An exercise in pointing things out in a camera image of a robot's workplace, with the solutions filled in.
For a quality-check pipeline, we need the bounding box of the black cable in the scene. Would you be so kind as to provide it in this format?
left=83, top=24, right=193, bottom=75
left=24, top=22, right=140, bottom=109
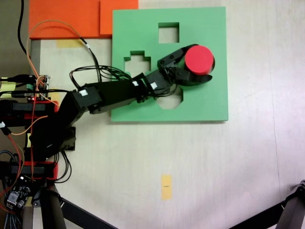
left=17, top=0, right=29, bottom=56

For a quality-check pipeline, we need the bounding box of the yellow sticky note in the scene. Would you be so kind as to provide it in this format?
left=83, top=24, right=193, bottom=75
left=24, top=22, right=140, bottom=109
left=0, top=82, right=17, bottom=92

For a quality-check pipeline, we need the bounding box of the black tripod brace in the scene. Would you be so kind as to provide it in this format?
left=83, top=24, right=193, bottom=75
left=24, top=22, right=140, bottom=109
left=227, top=201, right=288, bottom=229
left=58, top=197, right=120, bottom=229

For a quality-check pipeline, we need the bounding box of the red and black table clamp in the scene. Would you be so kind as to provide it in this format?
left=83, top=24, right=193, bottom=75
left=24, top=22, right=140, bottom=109
left=0, top=161, right=60, bottom=181
left=0, top=99, right=60, bottom=120

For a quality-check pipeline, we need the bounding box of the circuit board with wires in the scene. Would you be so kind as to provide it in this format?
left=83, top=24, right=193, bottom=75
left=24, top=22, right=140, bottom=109
left=26, top=74, right=51, bottom=101

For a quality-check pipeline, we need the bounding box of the long orange cable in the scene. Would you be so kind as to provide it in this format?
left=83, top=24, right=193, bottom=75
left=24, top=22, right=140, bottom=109
left=25, top=19, right=87, bottom=83

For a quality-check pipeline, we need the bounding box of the black arm wire bundle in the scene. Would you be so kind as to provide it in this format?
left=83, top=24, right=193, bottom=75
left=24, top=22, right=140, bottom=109
left=69, top=64, right=135, bottom=90

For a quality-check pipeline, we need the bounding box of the green shape sorter board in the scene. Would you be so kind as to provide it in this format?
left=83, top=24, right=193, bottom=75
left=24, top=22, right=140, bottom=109
left=111, top=6, right=229, bottom=124

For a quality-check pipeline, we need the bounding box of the thin orange wire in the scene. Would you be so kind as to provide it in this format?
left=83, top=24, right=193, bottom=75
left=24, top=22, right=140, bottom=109
left=0, top=114, right=50, bottom=212

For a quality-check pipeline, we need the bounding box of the black power converter board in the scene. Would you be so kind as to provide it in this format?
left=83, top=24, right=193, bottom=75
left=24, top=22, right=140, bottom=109
left=5, top=176, right=37, bottom=212

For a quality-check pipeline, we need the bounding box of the red cylinder block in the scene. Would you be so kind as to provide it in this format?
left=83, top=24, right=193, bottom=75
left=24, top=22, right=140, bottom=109
left=184, top=45, right=215, bottom=77

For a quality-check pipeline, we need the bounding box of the large orange flat block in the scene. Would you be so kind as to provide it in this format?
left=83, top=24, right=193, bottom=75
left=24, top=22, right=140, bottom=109
left=28, top=0, right=101, bottom=40

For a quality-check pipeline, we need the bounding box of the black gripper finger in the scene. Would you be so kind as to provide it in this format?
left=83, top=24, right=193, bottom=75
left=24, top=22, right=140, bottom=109
left=157, top=43, right=200, bottom=70
left=175, top=67, right=214, bottom=87

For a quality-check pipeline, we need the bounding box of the yellow tape strip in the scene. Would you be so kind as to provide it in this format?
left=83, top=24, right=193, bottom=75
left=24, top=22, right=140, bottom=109
left=56, top=39, right=83, bottom=48
left=161, top=174, right=173, bottom=201

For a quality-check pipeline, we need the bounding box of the dark tripod leg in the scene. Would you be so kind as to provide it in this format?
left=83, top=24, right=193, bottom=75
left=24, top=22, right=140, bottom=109
left=32, top=186, right=67, bottom=229

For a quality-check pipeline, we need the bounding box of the grey tripod leg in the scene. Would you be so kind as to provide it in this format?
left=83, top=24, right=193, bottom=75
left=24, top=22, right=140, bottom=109
left=276, top=179, right=305, bottom=229

